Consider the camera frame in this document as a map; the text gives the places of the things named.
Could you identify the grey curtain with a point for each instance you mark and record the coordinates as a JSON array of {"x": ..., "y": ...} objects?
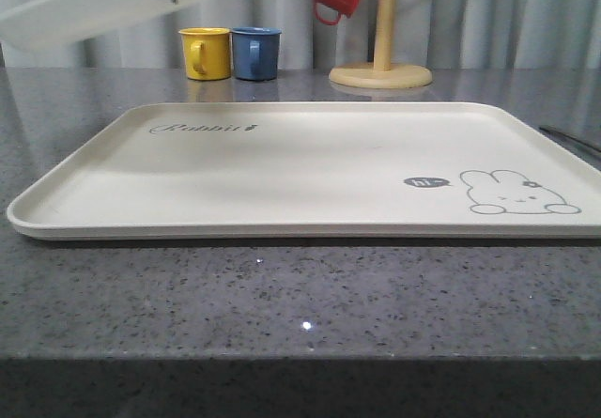
[{"x": 439, "y": 34}]

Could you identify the cream rabbit tray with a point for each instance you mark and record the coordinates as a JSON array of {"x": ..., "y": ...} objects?
[{"x": 315, "y": 169}]

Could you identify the white round plate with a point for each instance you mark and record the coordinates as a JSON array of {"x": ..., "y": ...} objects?
[{"x": 41, "y": 24}]

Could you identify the yellow mug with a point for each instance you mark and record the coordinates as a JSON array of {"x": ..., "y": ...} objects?
[{"x": 207, "y": 53}]

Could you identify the wooden mug tree stand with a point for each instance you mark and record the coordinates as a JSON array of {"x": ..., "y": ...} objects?
[{"x": 382, "y": 72}]

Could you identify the blue mug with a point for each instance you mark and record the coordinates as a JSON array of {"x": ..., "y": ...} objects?
[{"x": 255, "y": 52}]

